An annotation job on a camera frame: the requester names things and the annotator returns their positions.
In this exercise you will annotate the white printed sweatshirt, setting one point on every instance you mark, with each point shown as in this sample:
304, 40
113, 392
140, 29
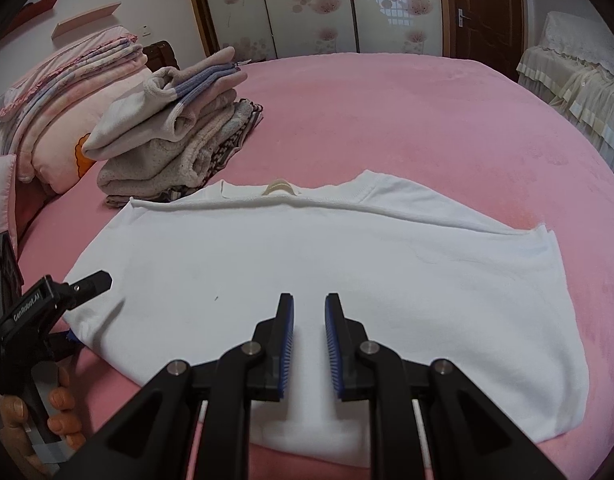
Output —
337, 250

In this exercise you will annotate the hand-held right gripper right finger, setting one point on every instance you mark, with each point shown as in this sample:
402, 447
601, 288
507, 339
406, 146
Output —
332, 345

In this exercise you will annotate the dark wooden headboard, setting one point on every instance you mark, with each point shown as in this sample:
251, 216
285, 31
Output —
162, 55

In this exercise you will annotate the beige wall shelf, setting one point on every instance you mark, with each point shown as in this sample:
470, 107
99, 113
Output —
87, 20

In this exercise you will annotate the brown wooden door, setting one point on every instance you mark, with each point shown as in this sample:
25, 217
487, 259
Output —
487, 15

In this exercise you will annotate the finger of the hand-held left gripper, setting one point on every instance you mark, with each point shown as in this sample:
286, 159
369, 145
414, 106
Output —
89, 285
71, 338

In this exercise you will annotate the person's left hand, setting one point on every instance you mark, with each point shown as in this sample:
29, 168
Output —
62, 422

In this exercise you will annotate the pile of pink bedding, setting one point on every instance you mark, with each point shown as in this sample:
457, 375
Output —
62, 145

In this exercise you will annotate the dark printed box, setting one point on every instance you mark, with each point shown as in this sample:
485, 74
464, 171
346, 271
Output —
2, 280

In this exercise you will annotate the floral sliding-door wardrobe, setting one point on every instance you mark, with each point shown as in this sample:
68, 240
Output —
312, 5

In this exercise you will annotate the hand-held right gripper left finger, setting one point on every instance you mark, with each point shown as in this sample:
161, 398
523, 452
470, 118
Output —
288, 345

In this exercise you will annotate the red wall shelf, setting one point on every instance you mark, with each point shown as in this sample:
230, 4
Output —
34, 10

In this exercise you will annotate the stack of folded grey clothes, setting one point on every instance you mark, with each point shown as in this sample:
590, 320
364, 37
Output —
239, 130

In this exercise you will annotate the light grey folded sweater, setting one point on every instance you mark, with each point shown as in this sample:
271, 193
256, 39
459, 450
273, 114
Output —
137, 125

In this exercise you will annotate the stack of pink folded quilts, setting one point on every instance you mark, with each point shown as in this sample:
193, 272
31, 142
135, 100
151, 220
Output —
72, 70

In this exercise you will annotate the white lace-covered furniture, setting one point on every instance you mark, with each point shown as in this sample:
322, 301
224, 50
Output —
582, 85

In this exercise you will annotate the grey fleece folded garment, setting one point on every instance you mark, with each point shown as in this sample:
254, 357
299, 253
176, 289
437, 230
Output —
162, 165

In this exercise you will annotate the pink bed blanket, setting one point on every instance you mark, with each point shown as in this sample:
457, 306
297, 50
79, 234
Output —
412, 120

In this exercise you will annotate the pink purple-striped folded garment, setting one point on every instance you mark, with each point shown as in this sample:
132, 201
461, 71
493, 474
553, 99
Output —
202, 77

